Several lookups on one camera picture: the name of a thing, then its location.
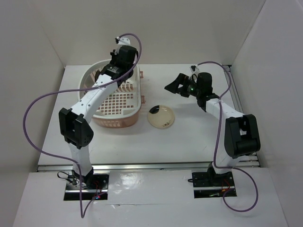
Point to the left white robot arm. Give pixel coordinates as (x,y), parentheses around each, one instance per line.
(74,122)

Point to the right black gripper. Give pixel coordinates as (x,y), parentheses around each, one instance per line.
(182,79)

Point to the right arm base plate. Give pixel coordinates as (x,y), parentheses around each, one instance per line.
(207,185)

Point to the aluminium rail frame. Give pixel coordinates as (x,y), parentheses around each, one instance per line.
(189,142)

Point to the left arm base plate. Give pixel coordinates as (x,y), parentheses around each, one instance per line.
(97,187)

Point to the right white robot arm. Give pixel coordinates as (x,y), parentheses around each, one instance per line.
(237,133)

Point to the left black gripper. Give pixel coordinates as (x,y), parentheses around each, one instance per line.
(114,55)

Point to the cream plate with black patch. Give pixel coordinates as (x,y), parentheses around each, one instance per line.
(161,116)

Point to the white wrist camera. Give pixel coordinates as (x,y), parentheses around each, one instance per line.
(194,69)
(122,41)

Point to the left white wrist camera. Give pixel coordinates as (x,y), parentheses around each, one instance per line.
(122,41)

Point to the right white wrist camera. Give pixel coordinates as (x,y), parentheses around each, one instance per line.
(194,69)

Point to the white pink dish rack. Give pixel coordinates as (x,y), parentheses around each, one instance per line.
(119,110)

